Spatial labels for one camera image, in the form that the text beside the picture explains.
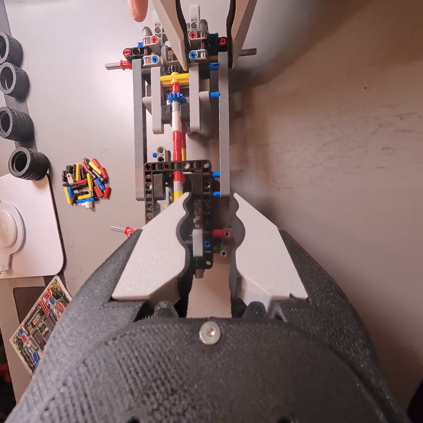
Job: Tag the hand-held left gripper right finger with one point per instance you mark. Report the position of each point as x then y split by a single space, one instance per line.
264 261

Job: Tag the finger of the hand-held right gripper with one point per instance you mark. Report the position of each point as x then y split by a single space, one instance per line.
243 19
168 19

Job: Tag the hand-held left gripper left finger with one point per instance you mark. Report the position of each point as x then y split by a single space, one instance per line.
152 257

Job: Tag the lego car chassis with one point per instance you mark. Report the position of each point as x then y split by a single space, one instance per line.
224 132

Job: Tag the pile of small lego pins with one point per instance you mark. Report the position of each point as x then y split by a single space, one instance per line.
87 185

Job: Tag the person's right hand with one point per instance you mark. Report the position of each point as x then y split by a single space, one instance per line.
137 10

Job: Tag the white stand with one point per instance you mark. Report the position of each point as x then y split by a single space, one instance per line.
39 231

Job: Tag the colourful sticker sheet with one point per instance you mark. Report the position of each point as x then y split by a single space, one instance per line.
36 327

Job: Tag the black rubber tire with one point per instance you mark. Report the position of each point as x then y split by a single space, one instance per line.
10 48
13 81
15 122
28 163

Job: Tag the dark grey strip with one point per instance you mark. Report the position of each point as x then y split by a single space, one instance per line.
3 19

